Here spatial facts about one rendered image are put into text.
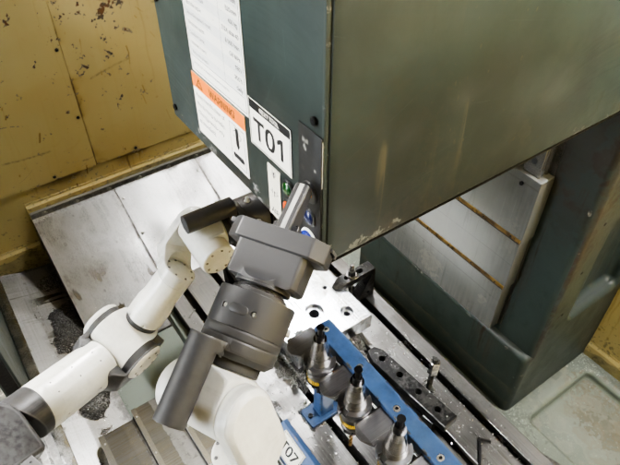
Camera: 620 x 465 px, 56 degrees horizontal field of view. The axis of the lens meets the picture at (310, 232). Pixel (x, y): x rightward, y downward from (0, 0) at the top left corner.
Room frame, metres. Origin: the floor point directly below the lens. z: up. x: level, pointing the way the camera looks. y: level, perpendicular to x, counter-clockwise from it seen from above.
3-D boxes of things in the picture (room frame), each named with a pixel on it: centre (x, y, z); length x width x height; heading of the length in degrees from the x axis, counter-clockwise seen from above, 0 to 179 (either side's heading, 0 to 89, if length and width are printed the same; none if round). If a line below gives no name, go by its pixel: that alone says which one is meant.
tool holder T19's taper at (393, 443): (0.47, -0.15, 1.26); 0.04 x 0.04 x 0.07
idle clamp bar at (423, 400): (0.76, -0.24, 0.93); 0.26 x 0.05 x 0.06; 40
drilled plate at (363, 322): (1.00, 0.02, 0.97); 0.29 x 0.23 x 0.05; 35
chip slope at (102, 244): (1.44, 0.39, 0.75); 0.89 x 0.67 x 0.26; 125
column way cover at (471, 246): (1.15, -0.36, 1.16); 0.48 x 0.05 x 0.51; 35
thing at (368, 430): (0.51, -0.11, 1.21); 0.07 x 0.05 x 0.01; 125
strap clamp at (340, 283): (1.07, -0.12, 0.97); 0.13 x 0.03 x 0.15; 125
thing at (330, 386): (0.60, -0.05, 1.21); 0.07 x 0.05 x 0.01; 125
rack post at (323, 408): (0.72, -0.03, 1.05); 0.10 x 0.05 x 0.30; 125
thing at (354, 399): (0.56, -0.08, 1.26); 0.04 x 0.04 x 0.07
